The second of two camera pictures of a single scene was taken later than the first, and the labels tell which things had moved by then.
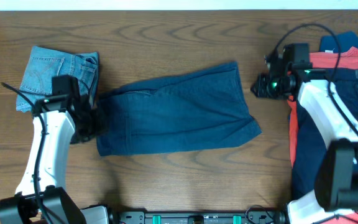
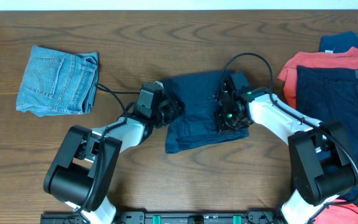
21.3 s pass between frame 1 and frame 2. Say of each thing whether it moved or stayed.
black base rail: stayed
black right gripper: moved
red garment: stayed
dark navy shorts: moved
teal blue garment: stayed
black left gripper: moved
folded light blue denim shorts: stayed
